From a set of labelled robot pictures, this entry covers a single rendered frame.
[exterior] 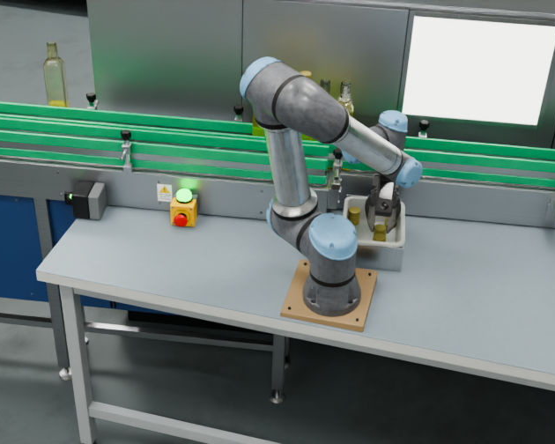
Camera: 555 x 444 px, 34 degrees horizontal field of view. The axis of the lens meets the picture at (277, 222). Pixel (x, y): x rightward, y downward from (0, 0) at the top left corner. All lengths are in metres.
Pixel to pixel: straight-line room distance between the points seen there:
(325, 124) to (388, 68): 0.76
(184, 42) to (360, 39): 0.53
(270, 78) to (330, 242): 0.44
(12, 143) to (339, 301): 1.08
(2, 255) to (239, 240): 0.83
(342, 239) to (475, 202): 0.64
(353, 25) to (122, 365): 1.46
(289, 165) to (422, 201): 0.66
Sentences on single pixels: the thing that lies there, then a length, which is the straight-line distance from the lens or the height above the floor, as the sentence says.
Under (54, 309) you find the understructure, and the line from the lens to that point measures 3.04.
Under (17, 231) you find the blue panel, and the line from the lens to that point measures 2.91.
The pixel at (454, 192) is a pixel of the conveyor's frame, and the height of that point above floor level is 0.85.
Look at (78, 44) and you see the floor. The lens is 5.62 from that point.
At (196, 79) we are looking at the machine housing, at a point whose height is 1.04.
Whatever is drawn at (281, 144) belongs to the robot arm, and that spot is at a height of 1.22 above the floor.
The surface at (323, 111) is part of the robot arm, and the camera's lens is 1.94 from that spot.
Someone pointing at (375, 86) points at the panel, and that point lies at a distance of 2.70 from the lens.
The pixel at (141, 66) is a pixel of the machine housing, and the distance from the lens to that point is 2.81.
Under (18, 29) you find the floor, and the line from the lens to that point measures 5.88.
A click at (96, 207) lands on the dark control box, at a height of 0.80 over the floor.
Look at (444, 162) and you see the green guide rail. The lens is 2.63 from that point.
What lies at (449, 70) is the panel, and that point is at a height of 1.15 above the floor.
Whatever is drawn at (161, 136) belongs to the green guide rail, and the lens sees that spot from 2.65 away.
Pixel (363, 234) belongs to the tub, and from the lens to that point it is 2.58.
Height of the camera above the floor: 2.27
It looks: 35 degrees down
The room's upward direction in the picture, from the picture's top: 2 degrees clockwise
